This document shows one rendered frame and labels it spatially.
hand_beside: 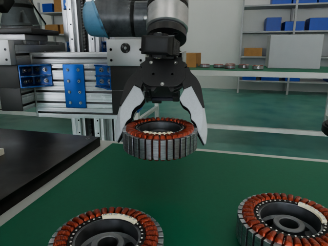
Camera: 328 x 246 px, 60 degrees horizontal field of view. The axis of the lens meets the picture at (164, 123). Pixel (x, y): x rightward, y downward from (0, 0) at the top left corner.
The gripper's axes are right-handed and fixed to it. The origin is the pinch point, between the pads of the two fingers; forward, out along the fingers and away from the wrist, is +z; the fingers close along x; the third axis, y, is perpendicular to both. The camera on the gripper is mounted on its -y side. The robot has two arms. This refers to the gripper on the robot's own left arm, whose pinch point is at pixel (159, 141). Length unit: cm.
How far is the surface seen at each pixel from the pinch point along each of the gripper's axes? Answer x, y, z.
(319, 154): -126, 230, -37
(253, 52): -138, 507, -294
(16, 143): 31.7, 14.2, -1.5
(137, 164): 5.1, 11.4, 2.4
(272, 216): -14.7, -4.9, 9.9
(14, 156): 27.6, 7.8, 2.2
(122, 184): 6.2, 4.2, 6.5
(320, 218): -18.8, -8.7, 9.6
